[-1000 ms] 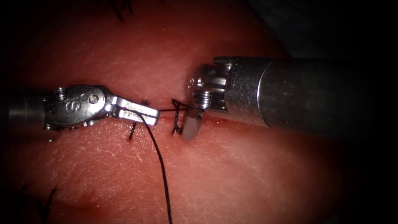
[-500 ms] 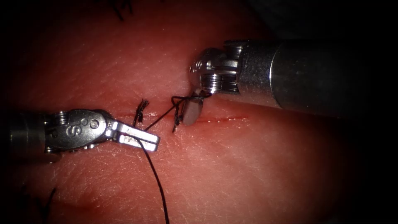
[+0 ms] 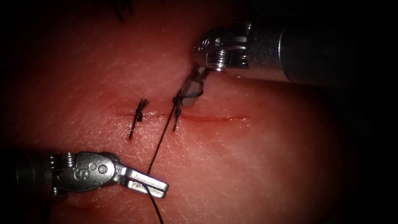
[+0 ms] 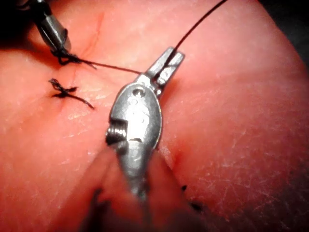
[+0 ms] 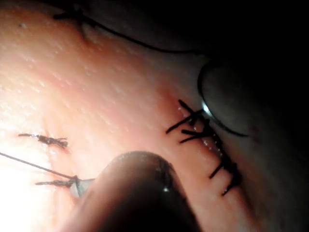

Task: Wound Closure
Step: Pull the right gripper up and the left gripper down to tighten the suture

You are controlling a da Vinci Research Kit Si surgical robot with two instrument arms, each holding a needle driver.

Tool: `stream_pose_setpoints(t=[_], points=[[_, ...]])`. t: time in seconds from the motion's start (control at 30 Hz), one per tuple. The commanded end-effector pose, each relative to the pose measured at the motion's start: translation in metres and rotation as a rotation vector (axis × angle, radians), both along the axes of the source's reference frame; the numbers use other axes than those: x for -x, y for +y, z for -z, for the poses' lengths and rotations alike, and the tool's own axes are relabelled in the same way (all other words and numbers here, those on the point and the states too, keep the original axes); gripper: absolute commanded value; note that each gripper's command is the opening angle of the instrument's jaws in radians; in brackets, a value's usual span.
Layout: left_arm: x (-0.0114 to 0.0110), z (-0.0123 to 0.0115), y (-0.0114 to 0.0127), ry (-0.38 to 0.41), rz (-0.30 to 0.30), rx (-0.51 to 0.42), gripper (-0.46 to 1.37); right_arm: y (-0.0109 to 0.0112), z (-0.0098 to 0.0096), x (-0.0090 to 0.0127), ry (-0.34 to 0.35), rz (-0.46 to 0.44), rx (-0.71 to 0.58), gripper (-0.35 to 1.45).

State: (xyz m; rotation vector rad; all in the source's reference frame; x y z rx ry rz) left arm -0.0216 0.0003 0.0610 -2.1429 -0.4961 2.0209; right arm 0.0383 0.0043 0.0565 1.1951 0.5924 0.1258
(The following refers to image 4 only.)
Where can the left arm needle driver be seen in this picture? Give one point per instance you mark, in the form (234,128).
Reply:
(142,113)

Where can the right arm needle driver jaw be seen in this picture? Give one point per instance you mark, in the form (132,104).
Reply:
(59,32)
(49,37)

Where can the right arm needle driver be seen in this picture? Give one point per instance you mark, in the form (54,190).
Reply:
(41,9)

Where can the left arm needle driver jaw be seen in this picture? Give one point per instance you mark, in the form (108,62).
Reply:
(172,68)
(160,61)

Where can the black thread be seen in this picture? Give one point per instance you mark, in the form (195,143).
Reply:
(67,58)

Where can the black stitching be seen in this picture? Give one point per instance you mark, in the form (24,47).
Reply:
(64,91)

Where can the tissue pad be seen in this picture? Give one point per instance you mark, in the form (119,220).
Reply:
(241,125)

